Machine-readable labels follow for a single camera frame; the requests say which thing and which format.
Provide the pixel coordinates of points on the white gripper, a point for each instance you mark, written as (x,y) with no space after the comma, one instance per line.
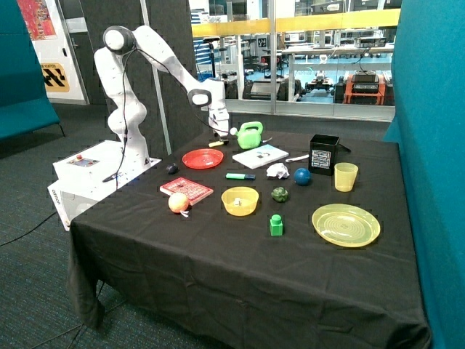
(219,121)

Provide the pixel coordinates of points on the yellow highlighter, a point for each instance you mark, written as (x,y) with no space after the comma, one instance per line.
(216,143)

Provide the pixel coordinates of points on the green highlighter blue cap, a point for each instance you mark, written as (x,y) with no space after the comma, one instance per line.
(236,176)

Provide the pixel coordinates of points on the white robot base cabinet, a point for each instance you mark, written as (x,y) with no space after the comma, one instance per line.
(89,176)

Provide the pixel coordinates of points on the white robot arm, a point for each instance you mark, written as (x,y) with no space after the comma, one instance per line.
(125,66)

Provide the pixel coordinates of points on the white thesis book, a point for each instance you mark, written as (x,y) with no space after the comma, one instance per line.
(260,156)

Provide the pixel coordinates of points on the red patterned book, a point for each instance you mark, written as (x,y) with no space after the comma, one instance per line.
(195,192)

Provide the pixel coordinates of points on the green toy watering can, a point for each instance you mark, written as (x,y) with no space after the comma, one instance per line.
(249,135)

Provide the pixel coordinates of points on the red plastic plate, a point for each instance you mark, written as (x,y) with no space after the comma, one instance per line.
(203,158)

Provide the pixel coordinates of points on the dark blue small object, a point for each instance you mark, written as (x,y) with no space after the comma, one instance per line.
(172,169)

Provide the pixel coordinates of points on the black floor stand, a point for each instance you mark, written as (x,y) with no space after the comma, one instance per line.
(210,41)

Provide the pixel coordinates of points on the crumpled white paper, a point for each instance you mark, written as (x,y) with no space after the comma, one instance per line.
(278,170)

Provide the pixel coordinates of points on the white plastic spoon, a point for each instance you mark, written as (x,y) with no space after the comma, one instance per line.
(299,158)

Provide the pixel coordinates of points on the yellow plastic bowl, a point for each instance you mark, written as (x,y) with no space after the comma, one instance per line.
(240,201)

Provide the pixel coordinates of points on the orange ball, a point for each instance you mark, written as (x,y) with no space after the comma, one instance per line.
(178,202)

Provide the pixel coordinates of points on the green toy pepper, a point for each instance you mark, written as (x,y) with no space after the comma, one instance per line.
(280,194)

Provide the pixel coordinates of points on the blue ball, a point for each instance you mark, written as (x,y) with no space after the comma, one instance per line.
(302,176)

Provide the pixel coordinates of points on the black square container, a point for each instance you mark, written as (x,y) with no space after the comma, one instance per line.
(323,153)

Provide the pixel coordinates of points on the green toy block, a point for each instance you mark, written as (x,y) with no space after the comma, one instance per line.
(276,225)

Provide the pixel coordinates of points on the black tablecloth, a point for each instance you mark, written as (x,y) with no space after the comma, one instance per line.
(228,278)

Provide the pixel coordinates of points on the yellow plastic cup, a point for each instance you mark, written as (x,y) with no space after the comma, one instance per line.
(345,175)

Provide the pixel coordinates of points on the yellow plastic plate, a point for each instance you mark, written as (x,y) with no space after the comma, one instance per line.
(346,225)

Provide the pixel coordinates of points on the teal sofa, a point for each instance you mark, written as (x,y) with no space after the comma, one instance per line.
(25,106)

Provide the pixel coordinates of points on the teal partition wall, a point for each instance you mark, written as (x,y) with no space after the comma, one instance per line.
(428,74)

